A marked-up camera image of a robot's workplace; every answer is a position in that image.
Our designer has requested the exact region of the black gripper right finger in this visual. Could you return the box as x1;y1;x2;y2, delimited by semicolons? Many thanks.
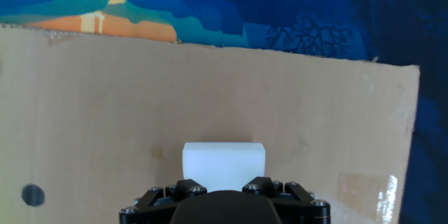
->
241;176;332;224

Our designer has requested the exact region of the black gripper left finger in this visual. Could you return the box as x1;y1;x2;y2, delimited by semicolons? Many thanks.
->
118;178;208;224

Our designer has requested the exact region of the white rectangular sponge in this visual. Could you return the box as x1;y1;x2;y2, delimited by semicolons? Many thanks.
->
181;141;267;193

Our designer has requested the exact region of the clear adhesive tape piece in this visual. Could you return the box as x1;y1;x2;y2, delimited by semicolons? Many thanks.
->
314;173;400;224

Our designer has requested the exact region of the brown cardboard sheet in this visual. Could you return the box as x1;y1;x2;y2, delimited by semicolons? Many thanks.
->
0;23;421;224

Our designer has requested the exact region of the black ink spot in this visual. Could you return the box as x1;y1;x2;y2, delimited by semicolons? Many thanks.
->
21;183;46;207

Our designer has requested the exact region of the blue forest print table mat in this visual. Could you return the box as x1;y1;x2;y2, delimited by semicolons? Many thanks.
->
0;0;448;224

